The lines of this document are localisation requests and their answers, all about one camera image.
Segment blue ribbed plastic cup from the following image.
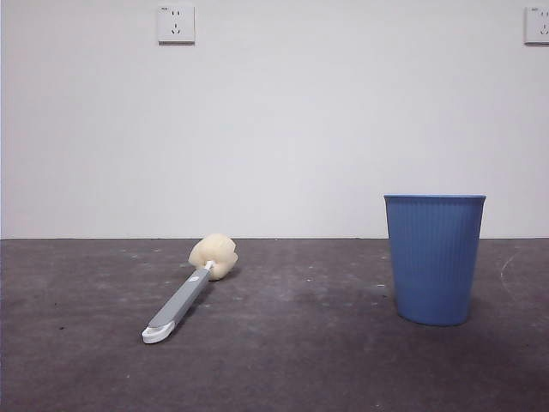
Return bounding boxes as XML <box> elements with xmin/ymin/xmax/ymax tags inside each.
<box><xmin>383</xmin><ymin>193</ymin><xmax>487</xmax><ymax>326</ymax></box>

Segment grey-handled sponge cup brush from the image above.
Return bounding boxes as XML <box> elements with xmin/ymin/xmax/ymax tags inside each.
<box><xmin>140</xmin><ymin>233</ymin><xmax>240</xmax><ymax>345</ymax></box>

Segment white wall socket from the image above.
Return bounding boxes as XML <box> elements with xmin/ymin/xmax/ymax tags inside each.
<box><xmin>156</xmin><ymin>4</ymin><xmax>196</xmax><ymax>45</ymax></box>
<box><xmin>523</xmin><ymin>6</ymin><xmax>549</xmax><ymax>46</ymax></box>

